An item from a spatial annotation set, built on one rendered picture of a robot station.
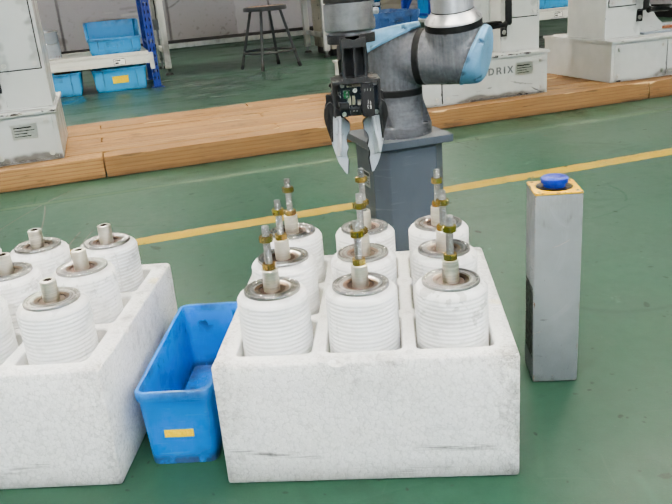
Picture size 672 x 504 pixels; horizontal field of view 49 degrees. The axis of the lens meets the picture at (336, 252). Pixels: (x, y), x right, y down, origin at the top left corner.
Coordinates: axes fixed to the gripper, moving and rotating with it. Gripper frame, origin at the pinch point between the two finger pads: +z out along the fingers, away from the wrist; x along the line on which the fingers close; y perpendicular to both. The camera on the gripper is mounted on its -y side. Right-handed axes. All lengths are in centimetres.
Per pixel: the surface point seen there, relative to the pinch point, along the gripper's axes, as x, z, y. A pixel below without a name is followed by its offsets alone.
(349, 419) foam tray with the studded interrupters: -5.4, 25.9, 32.7
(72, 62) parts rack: -168, 12, -416
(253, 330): -16.8, 14.2, 28.0
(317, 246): -7.8, 12.3, 3.2
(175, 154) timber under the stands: -60, 30, -166
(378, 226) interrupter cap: 2.3, 10.2, 2.3
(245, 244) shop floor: -27, 35, -68
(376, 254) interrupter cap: 0.8, 10.0, 15.2
